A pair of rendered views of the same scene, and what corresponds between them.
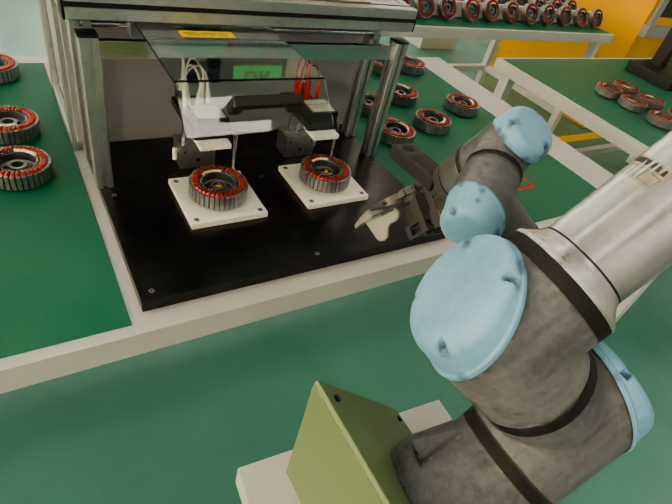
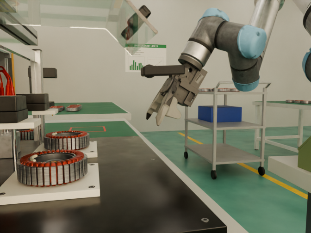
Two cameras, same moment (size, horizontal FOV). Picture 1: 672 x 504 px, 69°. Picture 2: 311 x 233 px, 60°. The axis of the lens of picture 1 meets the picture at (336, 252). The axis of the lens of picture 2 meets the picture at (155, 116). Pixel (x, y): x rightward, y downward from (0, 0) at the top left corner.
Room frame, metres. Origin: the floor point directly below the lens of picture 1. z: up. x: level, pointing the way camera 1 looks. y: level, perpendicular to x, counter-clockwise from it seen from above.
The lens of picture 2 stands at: (0.41, 0.57, 0.93)
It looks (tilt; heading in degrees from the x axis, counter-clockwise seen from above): 6 degrees down; 297
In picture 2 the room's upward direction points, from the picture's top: straight up
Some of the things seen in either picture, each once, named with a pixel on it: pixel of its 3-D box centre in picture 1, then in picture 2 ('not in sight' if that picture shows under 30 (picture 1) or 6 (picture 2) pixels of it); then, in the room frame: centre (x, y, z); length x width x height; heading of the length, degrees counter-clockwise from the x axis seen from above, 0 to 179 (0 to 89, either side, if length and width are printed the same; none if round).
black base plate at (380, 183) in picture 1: (269, 192); (54, 169); (0.86, 0.17, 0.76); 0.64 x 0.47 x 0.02; 130
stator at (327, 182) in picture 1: (325, 173); (67, 140); (0.93, 0.07, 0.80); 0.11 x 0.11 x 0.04
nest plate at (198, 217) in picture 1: (217, 197); (54, 180); (0.77, 0.25, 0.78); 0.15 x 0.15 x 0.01; 40
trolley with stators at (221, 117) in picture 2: not in sight; (221, 125); (1.16, -2.61, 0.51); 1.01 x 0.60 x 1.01; 130
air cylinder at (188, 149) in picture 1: (194, 149); not in sight; (0.88, 0.35, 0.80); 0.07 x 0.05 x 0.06; 130
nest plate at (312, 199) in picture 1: (322, 182); (67, 149); (0.93, 0.07, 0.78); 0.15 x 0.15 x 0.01; 40
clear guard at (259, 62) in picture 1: (228, 67); (44, 25); (0.78, 0.25, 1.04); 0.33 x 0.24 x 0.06; 40
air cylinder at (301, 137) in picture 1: (295, 140); (5, 144); (1.04, 0.16, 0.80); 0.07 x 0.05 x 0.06; 130
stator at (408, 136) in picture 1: (395, 132); (22, 133); (1.29, -0.07, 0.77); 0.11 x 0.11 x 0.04
